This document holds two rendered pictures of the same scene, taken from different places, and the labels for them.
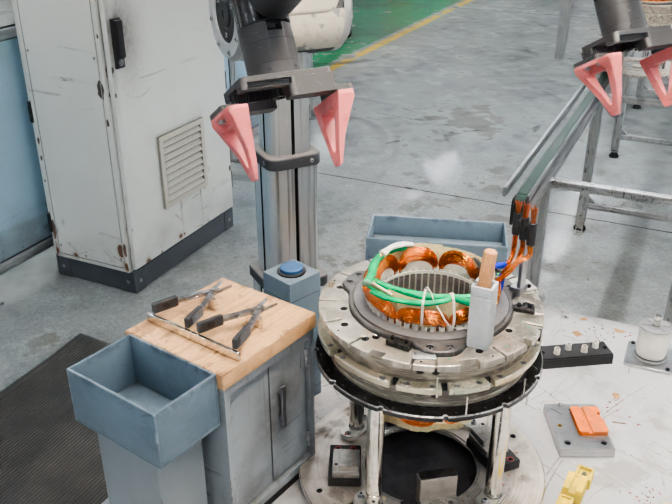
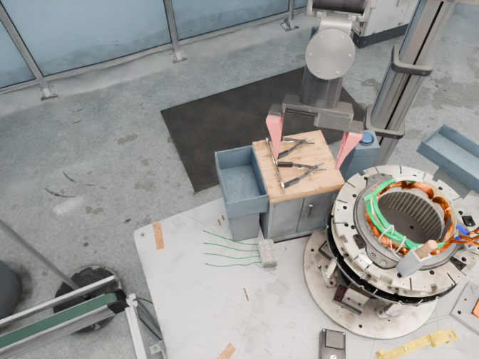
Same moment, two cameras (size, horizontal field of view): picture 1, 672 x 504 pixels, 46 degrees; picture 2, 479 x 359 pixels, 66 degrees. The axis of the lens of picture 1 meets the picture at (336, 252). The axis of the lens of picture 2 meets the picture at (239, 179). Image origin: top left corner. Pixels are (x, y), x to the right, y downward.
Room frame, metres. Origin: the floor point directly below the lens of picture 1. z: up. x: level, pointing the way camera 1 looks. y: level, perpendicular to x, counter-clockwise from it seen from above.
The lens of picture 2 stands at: (0.45, -0.12, 1.85)
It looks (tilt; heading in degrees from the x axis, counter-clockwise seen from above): 55 degrees down; 43
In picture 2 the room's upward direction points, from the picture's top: 2 degrees counter-clockwise
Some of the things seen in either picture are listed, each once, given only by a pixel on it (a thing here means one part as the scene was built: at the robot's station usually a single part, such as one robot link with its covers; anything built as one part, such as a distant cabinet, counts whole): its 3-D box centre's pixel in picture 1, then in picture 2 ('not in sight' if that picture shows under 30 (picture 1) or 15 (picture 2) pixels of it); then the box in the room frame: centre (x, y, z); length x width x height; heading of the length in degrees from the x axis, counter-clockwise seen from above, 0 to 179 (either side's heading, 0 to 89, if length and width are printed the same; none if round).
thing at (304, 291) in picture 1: (293, 334); (354, 165); (1.20, 0.08, 0.91); 0.07 x 0.07 x 0.25; 45
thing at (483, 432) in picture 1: (488, 439); not in sight; (1.01, -0.25, 0.83); 0.05 x 0.04 x 0.02; 24
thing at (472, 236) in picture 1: (433, 298); (449, 186); (1.30, -0.18, 0.92); 0.25 x 0.11 x 0.28; 81
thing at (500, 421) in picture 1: (498, 442); (400, 300); (0.91, -0.24, 0.91); 0.02 x 0.02 x 0.21
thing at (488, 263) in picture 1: (486, 272); (425, 249); (0.88, -0.19, 1.20); 0.02 x 0.02 x 0.06
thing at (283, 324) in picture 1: (223, 328); (296, 164); (0.98, 0.16, 1.05); 0.20 x 0.19 x 0.02; 144
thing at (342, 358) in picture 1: (363, 368); (339, 235); (0.88, -0.04, 1.06); 0.09 x 0.04 x 0.01; 60
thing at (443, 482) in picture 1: (438, 493); (356, 296); (0.87, -0.15, 0.85); 0.06 x 0.04 x 0.05; 102
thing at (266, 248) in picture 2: not in sight; (267, 253); (0.83, 0.12, 0.80); 0.10 x 0.05 x 0.04; 49
